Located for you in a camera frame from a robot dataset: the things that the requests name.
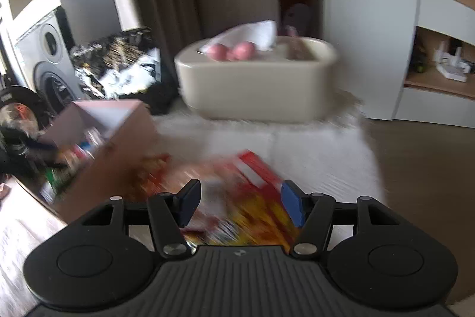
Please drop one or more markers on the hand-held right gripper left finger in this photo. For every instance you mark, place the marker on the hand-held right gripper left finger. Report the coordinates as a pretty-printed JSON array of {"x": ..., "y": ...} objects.
[{"x": 189, "y": 203}]

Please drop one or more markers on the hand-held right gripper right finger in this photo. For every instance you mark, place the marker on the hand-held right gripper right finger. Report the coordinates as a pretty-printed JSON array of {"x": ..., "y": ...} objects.
[{"x": 293, "y": 205}]

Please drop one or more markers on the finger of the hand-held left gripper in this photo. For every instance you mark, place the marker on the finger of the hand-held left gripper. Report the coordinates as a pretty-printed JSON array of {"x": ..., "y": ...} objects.
[{"x": 44, "y": 151}]

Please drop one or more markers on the red yellow snack bag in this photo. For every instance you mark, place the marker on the red yellow snack bag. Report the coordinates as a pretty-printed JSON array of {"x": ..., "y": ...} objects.
[{"x": 256, "y": 190}]

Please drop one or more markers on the blue snack bag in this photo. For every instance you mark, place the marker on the blue snack bag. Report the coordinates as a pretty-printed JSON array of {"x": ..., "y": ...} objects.
[{"x": 87, "y": 146}]

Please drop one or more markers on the pink cardboard box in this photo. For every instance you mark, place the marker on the pink cardboard box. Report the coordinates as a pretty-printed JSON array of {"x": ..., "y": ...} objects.
[{"x": 111, "y": 161}]

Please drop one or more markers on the white fluffy rug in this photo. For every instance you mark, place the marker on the white fluffy rug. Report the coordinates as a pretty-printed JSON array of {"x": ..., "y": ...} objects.
[{"x": 315, "y": 153}]

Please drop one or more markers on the grey speaker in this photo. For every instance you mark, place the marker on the grey speaker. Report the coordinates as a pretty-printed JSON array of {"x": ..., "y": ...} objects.
[{"x": 48, "y": 42}]

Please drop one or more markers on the black gold-print snack bag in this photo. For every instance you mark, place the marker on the black gold-print snack bag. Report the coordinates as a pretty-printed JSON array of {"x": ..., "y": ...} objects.
[{"x": 111, "y": 49}]

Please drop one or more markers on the beige storage bin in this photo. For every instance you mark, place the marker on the beige storage bin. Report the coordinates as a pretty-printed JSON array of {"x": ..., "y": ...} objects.
[{"x": 252, "y": 90}]

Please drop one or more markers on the pink ball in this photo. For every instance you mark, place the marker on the pink ball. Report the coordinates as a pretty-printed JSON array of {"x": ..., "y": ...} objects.
[
  {"x": 217, "y": 51},
  {"x": 243, "y": 50}
]

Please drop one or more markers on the white wooden television cabinet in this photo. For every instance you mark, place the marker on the white wooden television cabinet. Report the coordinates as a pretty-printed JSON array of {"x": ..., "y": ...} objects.
[{"x": 430, "y": 101}]

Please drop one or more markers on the white tissue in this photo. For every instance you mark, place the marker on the white tissue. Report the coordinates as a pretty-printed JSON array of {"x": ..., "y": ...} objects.
[{"x": 256, "y": 33}]

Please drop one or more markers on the dark purple object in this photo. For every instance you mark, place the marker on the dark purple object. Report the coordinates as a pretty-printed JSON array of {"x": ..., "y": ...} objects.
[{"x": 297, "y": 18}]

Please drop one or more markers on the white small appliance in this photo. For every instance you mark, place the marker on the white small appliance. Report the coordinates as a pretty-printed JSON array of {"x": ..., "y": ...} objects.
[{"x": 451, "y": 66}]

